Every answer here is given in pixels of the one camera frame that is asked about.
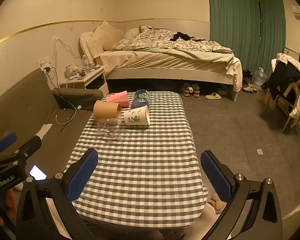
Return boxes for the wall socket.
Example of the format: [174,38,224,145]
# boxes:
[38,57,52,72]

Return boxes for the wooden chair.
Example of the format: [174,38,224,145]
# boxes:
[263,52,300,133]

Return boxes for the cream pillow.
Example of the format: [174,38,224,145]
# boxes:
[94,21,125,51]

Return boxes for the black garment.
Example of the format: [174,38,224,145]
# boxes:
[171,32,191,42]

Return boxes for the green curtain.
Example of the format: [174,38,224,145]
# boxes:
[207,0,287,53]

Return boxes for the white bed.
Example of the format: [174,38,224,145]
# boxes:
[80,31,242,102]

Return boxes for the lit phone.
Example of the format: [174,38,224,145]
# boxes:
[29,165,47,181]

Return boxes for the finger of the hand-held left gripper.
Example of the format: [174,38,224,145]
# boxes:
[0,132,17,162]
[0,135,42,173]

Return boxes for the white paper towel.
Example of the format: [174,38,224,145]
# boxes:
[37,124,53,140]

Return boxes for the black jacket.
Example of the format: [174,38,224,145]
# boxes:
[267,61,300,98]

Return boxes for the large water bottle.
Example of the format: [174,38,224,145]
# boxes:
[254,67,268,87]

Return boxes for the plaid shirt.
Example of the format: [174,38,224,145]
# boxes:
[276,53,300,75]

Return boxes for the white wall cable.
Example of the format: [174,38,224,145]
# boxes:
[53,37,81,61]

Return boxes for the pink box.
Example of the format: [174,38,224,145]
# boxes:
[106,90,130,107]

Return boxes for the clear glass cup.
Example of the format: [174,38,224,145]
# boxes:
[97,118,127,144]

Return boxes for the cream bed sheet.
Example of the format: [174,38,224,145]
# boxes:
[100,47,242,92]

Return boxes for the floral quilt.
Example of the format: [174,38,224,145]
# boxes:
[112,25,234,54]

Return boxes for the black charger cable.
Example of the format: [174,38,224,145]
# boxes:
[44,66,77,111]

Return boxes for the beige shoes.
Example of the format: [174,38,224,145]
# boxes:
[242,83,258,93]

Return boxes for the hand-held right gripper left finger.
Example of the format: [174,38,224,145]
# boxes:
[15,148,100,240]

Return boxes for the beige plush slipper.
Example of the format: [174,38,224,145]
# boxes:
[207,194,227,215]

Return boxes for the brown paper cup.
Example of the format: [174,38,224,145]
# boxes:
[93,100,122,121]

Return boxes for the blue cup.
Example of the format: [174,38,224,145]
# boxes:
[130,89,151,109]

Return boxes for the white air conditioner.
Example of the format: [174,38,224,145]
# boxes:
[291,4,300,20]

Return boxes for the white jar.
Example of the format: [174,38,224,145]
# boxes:
[66,65,80,78]

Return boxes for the white paper cup green print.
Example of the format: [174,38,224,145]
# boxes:
[123,105,151,127]

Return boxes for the white nightstand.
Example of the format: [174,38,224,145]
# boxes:
[59,66,109,96]

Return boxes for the checkered tablecloth table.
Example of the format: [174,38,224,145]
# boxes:
[64,91,209,237]

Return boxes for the green slipper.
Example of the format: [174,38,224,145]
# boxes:
[205,92,222,101]

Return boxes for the white pillow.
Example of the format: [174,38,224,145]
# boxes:
[125,28,141,39]

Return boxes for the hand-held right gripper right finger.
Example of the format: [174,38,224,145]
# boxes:
[201,150,283,240]

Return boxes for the grey sofa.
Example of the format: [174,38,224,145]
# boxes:
[0,67,104,188]

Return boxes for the grey cushion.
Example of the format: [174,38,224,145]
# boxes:
[52,88,104,105]

